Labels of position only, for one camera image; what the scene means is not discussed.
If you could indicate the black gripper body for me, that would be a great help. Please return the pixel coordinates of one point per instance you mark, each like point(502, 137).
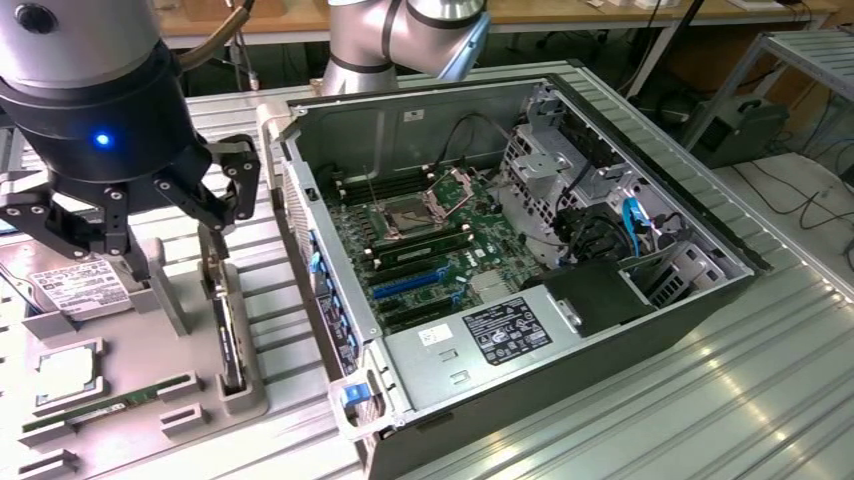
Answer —
point(100, 115)

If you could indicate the graphics card with metal bracket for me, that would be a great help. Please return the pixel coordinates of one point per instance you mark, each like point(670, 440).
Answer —
point(229, 340)

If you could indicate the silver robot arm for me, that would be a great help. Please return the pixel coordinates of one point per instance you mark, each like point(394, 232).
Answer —
point(67, 40)

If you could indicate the hard disk with white label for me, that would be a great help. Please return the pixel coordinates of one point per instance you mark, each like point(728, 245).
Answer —
point(74, 287)

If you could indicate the thin metal locking lever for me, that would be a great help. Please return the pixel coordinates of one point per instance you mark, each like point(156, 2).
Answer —
point(373, 185)

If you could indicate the black RAM slot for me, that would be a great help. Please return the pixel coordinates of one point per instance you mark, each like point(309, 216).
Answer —
point(383, 176)
point(414, 236)
point(389, 193)
point(385, 182)
point(387, 187)

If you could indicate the CPU socket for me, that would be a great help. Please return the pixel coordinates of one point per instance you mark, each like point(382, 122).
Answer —
point(407, 217)

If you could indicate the grey parts rack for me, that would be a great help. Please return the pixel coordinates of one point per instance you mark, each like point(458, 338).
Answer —
point(167, 360)

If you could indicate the metal socket cover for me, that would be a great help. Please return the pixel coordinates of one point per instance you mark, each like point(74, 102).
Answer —
point(433, 197)

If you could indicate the installed green RAM stick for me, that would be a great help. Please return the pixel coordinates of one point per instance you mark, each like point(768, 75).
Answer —
point(421, 251)

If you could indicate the silver CPU chip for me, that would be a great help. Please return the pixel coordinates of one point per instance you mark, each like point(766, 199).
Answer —
point(66, 375)

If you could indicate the blue expansion slot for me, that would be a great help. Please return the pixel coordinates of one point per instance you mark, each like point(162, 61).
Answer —
point(410, 286)

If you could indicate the long black expansion slot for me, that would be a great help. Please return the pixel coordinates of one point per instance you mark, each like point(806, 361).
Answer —
point(427, 315)
point(417, 302)

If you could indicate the green motherboard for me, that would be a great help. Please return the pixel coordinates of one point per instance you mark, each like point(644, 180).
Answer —
point(494, 250)

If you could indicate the silver finned heatsink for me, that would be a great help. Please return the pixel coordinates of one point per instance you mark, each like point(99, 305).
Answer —
point(494, 285)

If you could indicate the metal disk bay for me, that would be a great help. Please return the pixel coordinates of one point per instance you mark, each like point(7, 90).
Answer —
point(541, 165)

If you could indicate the blue case latch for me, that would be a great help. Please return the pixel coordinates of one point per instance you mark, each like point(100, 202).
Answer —
point(355, 393)

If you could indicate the grey power supply with label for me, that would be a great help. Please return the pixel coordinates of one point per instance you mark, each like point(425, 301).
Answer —
point(434, 370)

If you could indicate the wooden desk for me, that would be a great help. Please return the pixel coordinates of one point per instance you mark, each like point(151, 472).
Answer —
point(567, 12)

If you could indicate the open black PC case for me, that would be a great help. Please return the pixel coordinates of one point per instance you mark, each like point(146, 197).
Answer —
point(601, 390)

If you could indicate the black box device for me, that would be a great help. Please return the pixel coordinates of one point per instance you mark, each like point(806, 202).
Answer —
point(741, 130)

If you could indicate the metal slat table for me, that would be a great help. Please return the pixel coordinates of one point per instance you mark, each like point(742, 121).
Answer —
point(814, 50)

